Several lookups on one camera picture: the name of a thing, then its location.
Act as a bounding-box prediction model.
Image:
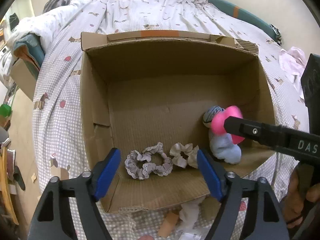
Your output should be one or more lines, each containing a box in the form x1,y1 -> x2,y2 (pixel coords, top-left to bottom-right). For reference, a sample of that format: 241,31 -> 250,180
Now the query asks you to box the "light blue fluffy scrunchie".
208,130 -> 241,165

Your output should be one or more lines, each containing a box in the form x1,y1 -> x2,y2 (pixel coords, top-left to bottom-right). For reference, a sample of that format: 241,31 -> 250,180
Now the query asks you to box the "pink soft toy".
211,105 -> 246,145

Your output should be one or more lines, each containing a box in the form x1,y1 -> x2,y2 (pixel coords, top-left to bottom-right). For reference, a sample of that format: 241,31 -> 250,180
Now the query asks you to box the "white sock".
178,200 -> 200,231

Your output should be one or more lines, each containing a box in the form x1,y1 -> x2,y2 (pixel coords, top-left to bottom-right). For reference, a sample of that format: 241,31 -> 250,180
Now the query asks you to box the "grey blue sock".
202,106 -> 225,128

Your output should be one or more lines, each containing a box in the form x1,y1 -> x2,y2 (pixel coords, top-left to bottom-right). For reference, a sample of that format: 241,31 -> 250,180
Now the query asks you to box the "lace grey scrunchie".
124,142 -> 173,180

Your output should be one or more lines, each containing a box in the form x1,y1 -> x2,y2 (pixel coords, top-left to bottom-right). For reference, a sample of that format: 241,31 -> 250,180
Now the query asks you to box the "beige stocking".
157,212 -> 180,238

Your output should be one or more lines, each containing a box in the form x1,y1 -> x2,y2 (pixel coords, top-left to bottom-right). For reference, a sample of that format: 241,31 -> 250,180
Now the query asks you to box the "cream scrunchie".
169,142 -> 199,168

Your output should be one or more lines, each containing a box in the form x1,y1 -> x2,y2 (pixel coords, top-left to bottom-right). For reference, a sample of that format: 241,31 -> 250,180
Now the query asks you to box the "person's right hand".
282,168 -> 319,229

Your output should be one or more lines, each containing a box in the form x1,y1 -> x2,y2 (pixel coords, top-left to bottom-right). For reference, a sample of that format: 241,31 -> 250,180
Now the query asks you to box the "black slipper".
13,165 -> 25,191

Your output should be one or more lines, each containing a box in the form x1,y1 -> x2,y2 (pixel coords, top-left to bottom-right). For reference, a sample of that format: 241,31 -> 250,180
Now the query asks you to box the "checkered dog-print bedsheet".
32,0 -> 311,240

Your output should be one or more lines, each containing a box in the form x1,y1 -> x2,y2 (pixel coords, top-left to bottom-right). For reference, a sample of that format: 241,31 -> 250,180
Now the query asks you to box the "clear plastic label wrapper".
178,230 -> 206,240

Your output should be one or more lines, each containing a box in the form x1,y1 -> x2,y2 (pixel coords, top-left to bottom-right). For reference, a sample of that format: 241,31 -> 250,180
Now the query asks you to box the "pink white clothes pile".
279,47 -> 307,99

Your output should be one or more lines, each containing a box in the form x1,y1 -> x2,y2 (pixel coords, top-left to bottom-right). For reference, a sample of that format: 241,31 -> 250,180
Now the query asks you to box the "wooden chair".
0,146 -> 19,225

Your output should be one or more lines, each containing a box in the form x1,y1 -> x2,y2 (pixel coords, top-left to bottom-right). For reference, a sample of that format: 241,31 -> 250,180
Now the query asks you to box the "teal bolster cushion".
208,0 -> 281,46

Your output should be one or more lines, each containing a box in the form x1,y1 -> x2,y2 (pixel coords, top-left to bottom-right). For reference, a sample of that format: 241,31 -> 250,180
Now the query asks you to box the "green dustpan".
0,104 -> 12,118

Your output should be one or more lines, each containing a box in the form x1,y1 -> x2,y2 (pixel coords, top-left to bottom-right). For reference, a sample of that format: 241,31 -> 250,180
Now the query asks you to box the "cardboard bedside box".
10,59 -> 36,101

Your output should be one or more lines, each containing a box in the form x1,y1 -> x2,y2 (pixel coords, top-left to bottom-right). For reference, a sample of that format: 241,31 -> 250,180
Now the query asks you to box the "white folded duvet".
7,0 -> 92,51

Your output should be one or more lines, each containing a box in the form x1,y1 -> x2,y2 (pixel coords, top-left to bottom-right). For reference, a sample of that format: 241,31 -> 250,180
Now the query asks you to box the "grey striped pillow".
42,0 -> 71,14

